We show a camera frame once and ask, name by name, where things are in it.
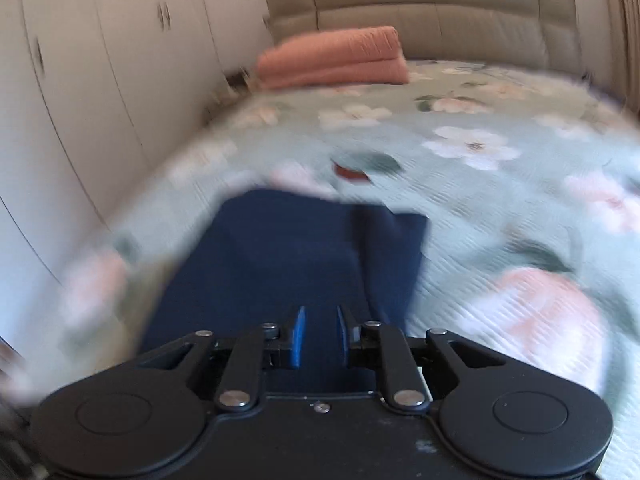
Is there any folded pink blanket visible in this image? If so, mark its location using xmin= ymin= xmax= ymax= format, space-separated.
xmin=257 ymin=26 xmax=411 ymax=91

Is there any white wardrobe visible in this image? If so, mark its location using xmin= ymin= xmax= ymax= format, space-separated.
xmin=0 ymin=0 xmax=271 ymax=401

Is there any floral green bedspread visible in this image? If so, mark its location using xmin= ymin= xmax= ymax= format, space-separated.
xmin=60 ymin=59 xmax=640 ymax=480

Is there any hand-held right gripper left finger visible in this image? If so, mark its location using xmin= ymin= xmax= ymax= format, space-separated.
xmin=134 ymin=306 xmax=307 ymax=413

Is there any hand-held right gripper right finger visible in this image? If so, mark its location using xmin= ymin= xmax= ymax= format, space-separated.
xmin=335 ymin=304 xmax=505 ymax=414

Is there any navy blue striped hoodie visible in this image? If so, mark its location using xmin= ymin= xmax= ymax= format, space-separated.
xmin=140 ymin=188 xmax=430 ymax=394

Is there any beige upholstered headboard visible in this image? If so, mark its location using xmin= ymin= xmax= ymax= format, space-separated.
xmin=263 ymin=0 xmax=587 ymax=77

